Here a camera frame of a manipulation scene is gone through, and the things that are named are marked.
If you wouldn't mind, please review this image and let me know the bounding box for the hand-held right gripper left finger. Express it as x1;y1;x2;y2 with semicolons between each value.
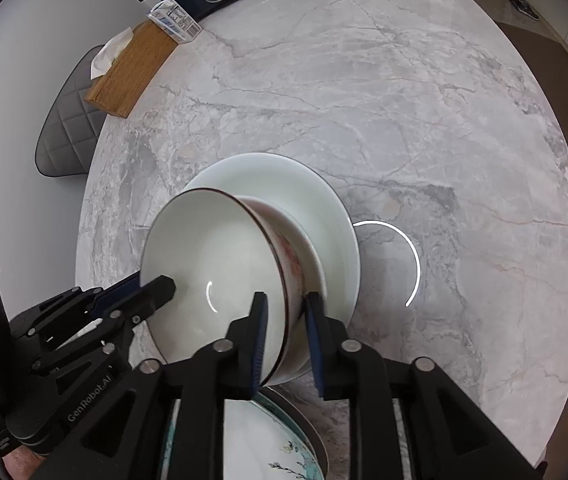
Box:
29;291;269;480

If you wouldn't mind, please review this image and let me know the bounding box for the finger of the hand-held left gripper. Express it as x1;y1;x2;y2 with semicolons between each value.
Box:
9;270;145;346
29;275;177;376

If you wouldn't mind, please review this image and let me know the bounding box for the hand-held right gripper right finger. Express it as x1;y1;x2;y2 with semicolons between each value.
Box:
305;294;547;480

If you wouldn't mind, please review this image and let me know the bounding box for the brown-rimmed floral bowl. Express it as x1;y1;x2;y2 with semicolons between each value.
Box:
139;187;328;388

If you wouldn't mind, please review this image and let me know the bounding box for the large teal floral plate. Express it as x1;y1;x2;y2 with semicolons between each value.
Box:
161;389;325;480

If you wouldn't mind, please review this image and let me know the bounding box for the large white bowl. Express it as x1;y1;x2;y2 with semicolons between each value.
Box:
182;152;362;376

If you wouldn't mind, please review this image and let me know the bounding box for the person's left hand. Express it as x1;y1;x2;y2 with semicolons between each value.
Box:
1;447;52;480

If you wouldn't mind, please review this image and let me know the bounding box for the grey quilted chair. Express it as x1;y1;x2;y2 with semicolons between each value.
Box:
34;44;107;177

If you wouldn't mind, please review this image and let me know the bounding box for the wooden tissue box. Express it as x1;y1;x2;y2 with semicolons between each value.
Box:
85;21;181;119

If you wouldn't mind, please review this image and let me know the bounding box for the white tissue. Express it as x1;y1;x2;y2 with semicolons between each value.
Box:
90;27;135;81

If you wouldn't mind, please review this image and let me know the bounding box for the small tissue packet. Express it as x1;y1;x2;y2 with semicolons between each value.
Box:
148;0;201;43

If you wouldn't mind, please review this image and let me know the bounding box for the brown rug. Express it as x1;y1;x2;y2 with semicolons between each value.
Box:
494;22;568;261

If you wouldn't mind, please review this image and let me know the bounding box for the dark shoe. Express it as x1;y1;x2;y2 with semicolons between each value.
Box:
511;0;540;21

